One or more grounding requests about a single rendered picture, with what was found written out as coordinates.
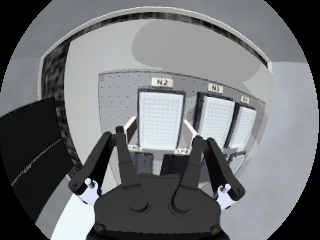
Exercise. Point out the grey perforated base plate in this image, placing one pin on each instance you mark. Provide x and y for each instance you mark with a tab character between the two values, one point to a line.
117	104

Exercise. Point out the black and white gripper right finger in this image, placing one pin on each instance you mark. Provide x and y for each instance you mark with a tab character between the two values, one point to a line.
226	188

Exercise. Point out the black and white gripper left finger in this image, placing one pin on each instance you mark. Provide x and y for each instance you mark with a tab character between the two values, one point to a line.
85	184

